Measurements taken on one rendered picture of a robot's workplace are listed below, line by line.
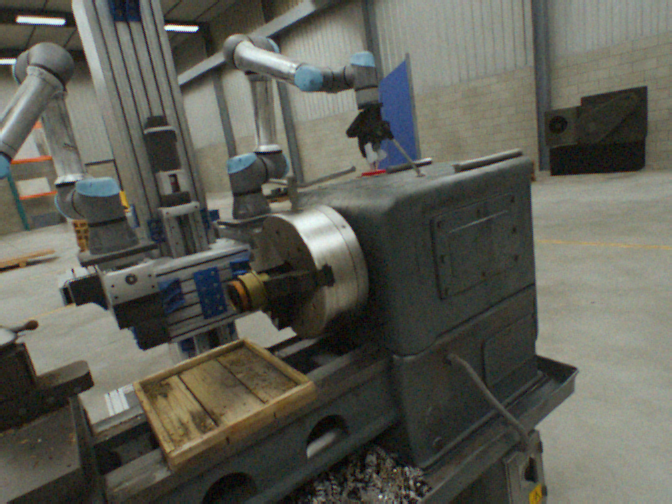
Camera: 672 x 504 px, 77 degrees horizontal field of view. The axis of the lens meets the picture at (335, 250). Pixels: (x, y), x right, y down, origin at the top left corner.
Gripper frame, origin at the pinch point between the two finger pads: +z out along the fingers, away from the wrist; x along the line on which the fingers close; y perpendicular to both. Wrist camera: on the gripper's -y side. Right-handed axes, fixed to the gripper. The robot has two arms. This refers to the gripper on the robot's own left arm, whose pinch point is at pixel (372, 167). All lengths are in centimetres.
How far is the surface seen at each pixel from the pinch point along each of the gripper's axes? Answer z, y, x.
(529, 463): 88, 51, 0
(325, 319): 27, 36, -50
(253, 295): 20, 27, -61
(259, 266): 15, 21, -56
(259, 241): 10, 17, -53
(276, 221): 6, 22, -50
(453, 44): -212, -668, 887
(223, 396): 39, 26, -73
